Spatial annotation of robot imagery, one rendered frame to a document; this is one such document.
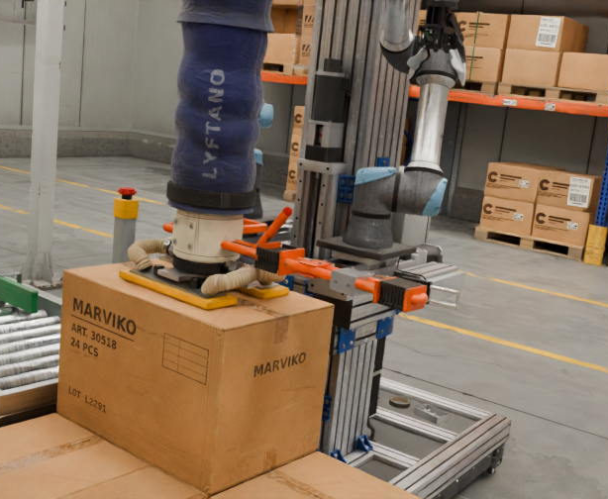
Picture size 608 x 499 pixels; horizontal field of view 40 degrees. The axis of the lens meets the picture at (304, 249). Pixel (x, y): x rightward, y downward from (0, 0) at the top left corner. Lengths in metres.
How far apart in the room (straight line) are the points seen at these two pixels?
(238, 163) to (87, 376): 0.68
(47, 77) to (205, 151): 3.63
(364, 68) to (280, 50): 8.24
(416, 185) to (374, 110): 0.36
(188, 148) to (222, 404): 0.61
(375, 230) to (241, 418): 0.76
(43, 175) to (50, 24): 0.95
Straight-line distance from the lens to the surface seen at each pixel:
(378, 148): 2.71
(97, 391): 2.22
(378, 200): 2.42
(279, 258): 1.91
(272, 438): 2.08
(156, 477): 2.05
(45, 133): 5.61
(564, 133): 10.52
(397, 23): 2.41
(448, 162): 11.00
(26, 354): 2.84
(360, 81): 2.65
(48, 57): 5.58
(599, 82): 9.09
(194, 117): 2.01
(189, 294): 2.01
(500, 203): 9.42
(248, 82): 2.02
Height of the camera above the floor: 1.48
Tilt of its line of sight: 11 degrees down
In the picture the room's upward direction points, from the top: 6 degrees clockwise
